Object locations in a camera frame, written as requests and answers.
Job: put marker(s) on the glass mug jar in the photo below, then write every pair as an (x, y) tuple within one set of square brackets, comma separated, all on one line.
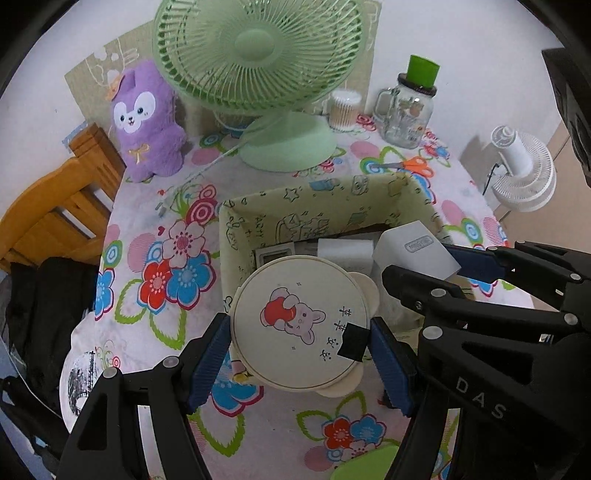
[(406, 120)]

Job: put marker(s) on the light green plastic object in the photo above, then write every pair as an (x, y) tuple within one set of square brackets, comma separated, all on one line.
[(364, 466)]

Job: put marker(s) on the yellow-green printed fabric basket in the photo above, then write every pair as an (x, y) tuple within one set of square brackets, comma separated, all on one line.
[(258, 212)]

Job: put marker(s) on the green desk fan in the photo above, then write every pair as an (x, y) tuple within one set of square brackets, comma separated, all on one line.
[(258, 55)]

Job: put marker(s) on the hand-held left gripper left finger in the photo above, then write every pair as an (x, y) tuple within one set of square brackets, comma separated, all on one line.
[(207, 364)]

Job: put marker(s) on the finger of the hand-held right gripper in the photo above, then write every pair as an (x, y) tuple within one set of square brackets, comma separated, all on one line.
[(475, 265), (485, 350)]

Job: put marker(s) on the cotton swab container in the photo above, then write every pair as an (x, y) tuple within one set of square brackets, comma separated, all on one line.
[(344, 113)]

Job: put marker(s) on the green plastic cup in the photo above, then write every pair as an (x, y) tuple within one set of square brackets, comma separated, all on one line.
[(422, 71)]

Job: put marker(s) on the small white fan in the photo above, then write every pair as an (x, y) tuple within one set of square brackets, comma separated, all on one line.
[(521, 157)]

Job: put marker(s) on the floral tablecloth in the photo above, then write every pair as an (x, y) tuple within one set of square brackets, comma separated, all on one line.
[(152, 217)]

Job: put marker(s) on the white cube charger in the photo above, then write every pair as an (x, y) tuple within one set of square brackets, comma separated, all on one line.
[(406, 240)]

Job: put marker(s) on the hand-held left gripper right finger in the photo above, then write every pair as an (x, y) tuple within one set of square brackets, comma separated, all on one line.
[(392, 369)]

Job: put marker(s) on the cream round box with ears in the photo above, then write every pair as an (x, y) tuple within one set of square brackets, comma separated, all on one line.
[(286, 295)]

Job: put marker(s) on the wooden chair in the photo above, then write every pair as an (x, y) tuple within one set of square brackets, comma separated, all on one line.
[(46, 203)]

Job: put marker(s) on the black bag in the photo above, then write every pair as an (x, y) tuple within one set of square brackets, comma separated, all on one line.
[(46, 304)]

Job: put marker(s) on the tower print white cloth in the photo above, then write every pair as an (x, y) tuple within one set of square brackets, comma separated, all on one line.
[(83, 383)]

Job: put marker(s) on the purple plush toy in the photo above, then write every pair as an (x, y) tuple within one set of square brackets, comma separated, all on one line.
[(147, 147)]

